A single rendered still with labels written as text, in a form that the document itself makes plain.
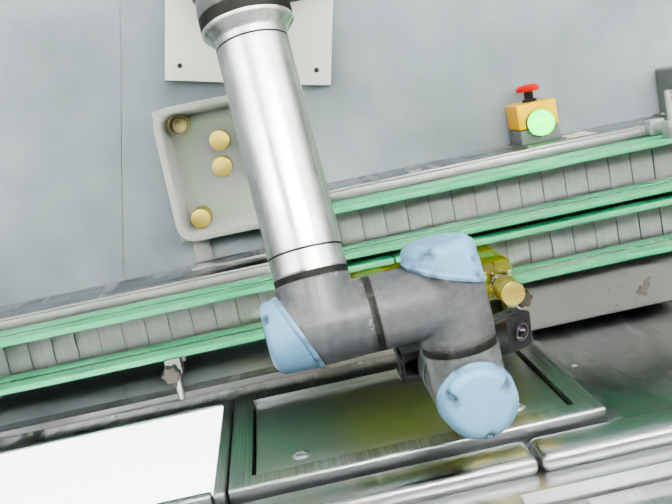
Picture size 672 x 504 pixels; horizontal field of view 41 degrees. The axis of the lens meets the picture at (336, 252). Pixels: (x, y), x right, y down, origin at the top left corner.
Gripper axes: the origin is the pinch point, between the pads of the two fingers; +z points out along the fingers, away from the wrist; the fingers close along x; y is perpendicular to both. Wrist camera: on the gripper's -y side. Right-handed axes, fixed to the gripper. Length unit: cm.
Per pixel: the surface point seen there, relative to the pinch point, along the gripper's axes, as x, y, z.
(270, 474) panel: 12.4, 24.7, -11.4
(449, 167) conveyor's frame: -15.3, -11.0, 31.0
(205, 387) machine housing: 16, 36, 39
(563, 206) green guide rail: -6.6, -26.5, 23.5
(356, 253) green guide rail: -5.9, 7.1, 22.0
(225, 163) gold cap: -22.4, 24.9, 37.1
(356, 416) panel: 12.9, 12.6, 3.3
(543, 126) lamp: -18.7, -28.1, 33.2
